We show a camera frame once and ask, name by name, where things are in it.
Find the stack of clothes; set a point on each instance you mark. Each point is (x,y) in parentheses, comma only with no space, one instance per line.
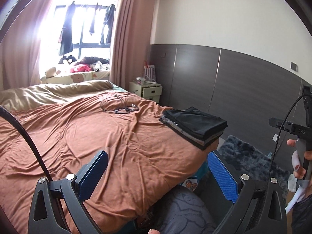
(204,140)

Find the beige duvet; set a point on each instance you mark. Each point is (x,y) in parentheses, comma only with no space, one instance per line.
(48,92)

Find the person's right hand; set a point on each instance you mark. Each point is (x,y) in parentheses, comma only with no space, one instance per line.
(298,168)

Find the dark hanging pants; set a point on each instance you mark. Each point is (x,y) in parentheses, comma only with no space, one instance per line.
(108,22)

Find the printed bed sheet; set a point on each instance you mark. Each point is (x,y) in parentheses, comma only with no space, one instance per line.
(192,182)

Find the black and white plush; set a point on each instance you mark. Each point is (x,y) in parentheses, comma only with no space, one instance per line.
(67,59)

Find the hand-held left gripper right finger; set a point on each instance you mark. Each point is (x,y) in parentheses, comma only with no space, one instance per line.
(223,175)

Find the white power strip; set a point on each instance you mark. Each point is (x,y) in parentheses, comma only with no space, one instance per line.
(151,82)

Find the cream nightstand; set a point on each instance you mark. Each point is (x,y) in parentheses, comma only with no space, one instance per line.
(151,91)

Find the orange-brown blanket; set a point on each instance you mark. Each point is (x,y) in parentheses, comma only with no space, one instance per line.
(97,131)

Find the beige teddy plush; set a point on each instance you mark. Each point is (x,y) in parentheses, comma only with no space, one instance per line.
(50,73)

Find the person's left hand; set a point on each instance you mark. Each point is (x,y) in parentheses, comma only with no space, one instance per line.
(153,231)

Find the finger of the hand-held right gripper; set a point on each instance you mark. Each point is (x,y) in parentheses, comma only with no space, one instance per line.
(277,123)

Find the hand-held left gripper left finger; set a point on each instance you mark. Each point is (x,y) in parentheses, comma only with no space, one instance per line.
(95,175)

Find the striped gift bag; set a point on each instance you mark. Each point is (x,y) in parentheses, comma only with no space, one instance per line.
(149,73)

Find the pink curtain beside nightstand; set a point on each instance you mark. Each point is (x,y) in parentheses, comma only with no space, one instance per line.
(131,29)

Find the grey wall switch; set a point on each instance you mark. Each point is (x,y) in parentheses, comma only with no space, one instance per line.
(294,67)

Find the person's grey patterned pants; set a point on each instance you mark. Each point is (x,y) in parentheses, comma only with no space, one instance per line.
(182,212)

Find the red plush toy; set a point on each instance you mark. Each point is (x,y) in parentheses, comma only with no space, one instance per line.
(81,68)

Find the dark shaggy rug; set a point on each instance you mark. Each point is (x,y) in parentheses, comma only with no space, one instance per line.
(251,156)

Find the long dark hanging garment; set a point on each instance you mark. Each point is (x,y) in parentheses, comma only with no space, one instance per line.
(67,31)

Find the small dark hanging garment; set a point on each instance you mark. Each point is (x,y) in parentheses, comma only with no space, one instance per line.
(93,22)

